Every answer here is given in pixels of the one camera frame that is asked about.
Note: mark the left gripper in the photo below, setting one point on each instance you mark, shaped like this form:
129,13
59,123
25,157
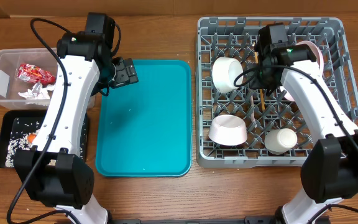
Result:
127,72

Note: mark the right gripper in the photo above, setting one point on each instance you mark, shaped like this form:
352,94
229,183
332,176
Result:
255,82

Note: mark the wooden chopstick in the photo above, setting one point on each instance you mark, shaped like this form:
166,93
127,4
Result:
261,92

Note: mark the small white plate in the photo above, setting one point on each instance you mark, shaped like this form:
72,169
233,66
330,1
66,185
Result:
224,72

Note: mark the large white plate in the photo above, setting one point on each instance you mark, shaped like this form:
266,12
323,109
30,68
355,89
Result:
319,58

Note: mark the white cup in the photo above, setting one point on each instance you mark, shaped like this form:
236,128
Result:
280,141

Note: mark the pink bowl with food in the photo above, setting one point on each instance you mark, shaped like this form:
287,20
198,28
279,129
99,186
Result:
228,130

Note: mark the white tissue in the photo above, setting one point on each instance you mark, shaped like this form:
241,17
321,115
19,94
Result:
38,92

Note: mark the red snack wrapper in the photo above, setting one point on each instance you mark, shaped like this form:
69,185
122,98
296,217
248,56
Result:
34,74

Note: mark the orange carrot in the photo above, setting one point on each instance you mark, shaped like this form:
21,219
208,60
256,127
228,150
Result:
31,137

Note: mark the white plastic fork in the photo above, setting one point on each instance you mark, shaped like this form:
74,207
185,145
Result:
252,117

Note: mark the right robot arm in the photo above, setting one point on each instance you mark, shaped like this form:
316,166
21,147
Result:
329,174

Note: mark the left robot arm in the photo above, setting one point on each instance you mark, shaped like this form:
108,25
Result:
52,170

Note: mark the teal serving tray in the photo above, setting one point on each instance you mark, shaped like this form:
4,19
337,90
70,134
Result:
145,129

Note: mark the clear plastic bin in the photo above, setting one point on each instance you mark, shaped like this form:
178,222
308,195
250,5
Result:
10,86

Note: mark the rice and peanuts pile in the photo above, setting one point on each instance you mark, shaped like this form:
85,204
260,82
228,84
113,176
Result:
21,128

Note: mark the black tray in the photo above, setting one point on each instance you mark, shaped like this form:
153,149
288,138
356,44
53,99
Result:
7,126

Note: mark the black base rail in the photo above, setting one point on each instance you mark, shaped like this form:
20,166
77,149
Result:
246,220

